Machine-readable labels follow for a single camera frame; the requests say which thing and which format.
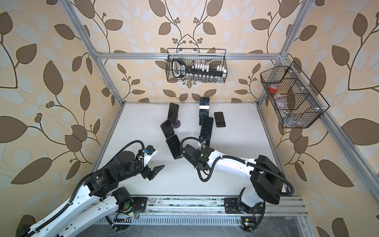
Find green phone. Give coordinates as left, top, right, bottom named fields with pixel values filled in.
left=166, top=135, right=182, bottom=160

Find black phone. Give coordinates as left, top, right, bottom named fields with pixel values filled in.
left=214, top=112, right=226, bottom=127

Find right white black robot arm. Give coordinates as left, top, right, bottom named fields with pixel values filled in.
left=179, top=137, right=295, bottom=207

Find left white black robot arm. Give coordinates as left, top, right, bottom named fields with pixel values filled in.
left=16, top=140, right=164, bottom=237

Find back left round stand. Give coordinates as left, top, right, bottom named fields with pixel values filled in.
left=172, top=120, right=181, bottom=129

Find back right phone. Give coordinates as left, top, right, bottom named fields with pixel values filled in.
left=199, top=97, right=210, bottom=118

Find back left phone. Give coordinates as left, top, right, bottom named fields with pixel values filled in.
left=167, top=103, right=179, bottom=125

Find red capped clear item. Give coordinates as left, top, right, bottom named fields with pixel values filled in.
left=268, top=84, right=278, bottom=95

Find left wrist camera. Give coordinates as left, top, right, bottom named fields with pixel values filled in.
left=141, top=145, right=158, bottom=167

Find front aluminium rail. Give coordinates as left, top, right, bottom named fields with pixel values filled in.
left=96, top=196, right=309, bottom=226

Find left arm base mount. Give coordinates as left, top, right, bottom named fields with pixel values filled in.
left=116, top=197, right=148, bottom=214

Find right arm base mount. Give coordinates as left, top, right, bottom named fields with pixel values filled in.
left=224, top=197, right=263, bottom=215

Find back wire basket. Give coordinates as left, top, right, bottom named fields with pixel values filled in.
left=165, top=47, right=228, bottom=84

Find wire basket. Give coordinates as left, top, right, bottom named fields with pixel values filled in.
left=260, top=61, right=330, bottom=128
left=165, top=47, right=228, bottom=84

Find right wire basket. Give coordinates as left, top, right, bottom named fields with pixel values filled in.
left=260, top=61, right=330, bottom=128

